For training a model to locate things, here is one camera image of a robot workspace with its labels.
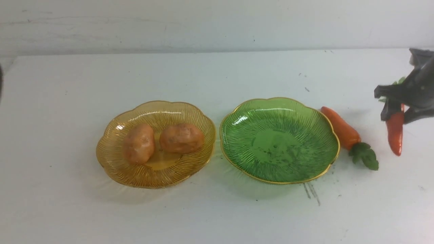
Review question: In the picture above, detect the green ribbed plastic plate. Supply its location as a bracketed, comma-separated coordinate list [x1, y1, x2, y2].
[219, 97, 340, 184]

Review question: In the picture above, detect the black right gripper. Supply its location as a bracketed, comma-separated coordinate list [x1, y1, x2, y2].
[374, 48, 434, 124]

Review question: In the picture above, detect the toy carrot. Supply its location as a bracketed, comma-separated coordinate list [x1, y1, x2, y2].
[320, 106, 379, 170]
[379, 96, 405, 156]

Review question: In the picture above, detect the toy potato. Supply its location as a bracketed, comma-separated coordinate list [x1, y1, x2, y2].
[122, 124, 155, 165]
[159, 123, 205, 155]

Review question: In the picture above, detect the amber ribbed plastic plate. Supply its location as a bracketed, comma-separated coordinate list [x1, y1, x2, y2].
[96, 100, 216, 189]

